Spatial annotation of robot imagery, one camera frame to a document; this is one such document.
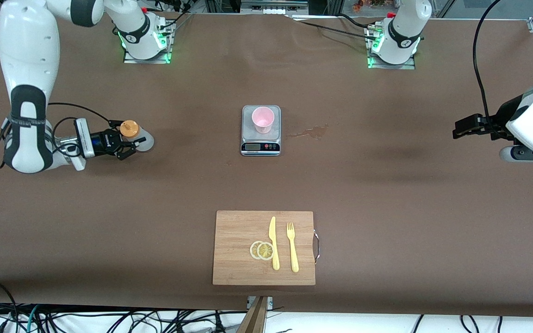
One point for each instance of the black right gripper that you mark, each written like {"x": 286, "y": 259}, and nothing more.
{"x": 105, "y": 140}

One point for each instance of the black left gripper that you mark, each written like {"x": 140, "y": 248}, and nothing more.
{"x": 500, "y": 121}

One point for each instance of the clear orange-capped sauce bottle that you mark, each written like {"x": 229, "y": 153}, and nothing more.
{"x": 144, "y": 143}

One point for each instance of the pink plastic cup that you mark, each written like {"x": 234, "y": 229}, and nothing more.
{"x": 263, "y": 118}

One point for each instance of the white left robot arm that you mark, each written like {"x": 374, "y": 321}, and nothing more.
{"x": 403, "y": 27}

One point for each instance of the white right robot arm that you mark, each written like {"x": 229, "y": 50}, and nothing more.
{"x": 28, "y": 46}

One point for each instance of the silver digital kitchen scale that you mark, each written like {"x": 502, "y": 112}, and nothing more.
{"x": 259, "y": 147}

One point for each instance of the wooden cutting board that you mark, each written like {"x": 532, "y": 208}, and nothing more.
{"x": 234, "y": 249}

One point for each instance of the lemon slice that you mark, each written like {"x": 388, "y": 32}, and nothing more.
{"x": 253, "y": 250}
{"x": 265, "y": 251}

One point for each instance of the yellow plastic knife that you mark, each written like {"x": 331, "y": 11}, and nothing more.
{"x": 274, "y": 249}

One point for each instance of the white power strip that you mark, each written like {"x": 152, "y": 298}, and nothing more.
{"x": 273, "y": 10}

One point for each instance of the yellow plastic fork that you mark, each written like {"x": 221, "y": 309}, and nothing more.
{"x": 293, "y": 254}

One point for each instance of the grey metal box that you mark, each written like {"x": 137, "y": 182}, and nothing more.
{"x": 294, "y": 4}

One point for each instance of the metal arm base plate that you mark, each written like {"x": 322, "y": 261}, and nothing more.
{"x": 410, "y": 67}
{"x": 130, "y": 61}

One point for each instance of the small metal bracket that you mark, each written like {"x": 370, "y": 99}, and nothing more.
{"x": 249, "y": 303}

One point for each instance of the wooden post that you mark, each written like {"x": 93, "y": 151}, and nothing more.
{"x": 253, "y": 321}

